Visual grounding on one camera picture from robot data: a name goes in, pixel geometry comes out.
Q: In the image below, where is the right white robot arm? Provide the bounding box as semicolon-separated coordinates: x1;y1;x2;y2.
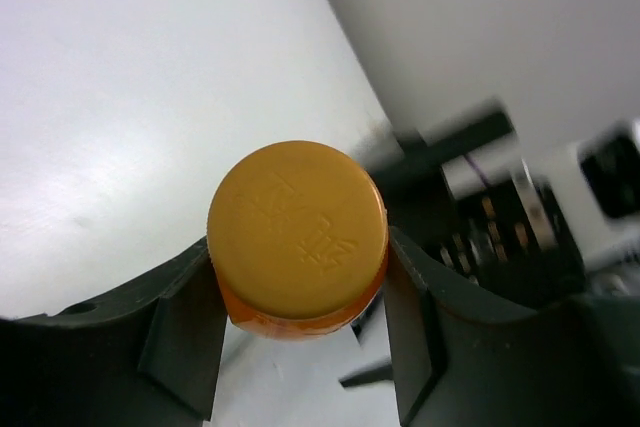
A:
340;99;639;426

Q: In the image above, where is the orange juice bottle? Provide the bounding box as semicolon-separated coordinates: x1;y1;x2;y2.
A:
206;140;390;340

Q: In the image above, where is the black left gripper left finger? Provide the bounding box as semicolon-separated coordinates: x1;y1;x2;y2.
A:
1;240;227;426

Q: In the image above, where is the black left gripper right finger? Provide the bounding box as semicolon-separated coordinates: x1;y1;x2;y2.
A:
384;229;639;426

